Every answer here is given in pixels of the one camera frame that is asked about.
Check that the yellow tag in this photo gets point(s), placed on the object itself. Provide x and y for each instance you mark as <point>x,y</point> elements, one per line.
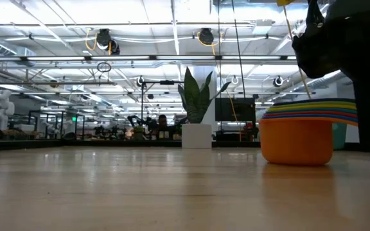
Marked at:
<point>284,2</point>

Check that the black monitor screen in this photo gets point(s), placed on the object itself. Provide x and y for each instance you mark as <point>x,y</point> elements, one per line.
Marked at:
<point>226,109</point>

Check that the orange large measuring cup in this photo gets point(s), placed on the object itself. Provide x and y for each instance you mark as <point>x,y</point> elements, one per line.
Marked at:
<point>295,141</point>

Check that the teal plastic basket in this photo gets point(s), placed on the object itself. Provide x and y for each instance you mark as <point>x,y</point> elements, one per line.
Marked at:
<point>340,136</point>

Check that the person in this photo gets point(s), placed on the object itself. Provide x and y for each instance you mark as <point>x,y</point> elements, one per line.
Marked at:
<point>162,125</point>

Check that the green snake plant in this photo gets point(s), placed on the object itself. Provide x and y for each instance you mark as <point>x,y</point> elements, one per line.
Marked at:
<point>195,102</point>

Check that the white round plant pot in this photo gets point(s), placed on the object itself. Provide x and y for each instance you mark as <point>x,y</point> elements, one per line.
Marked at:
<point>196,136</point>

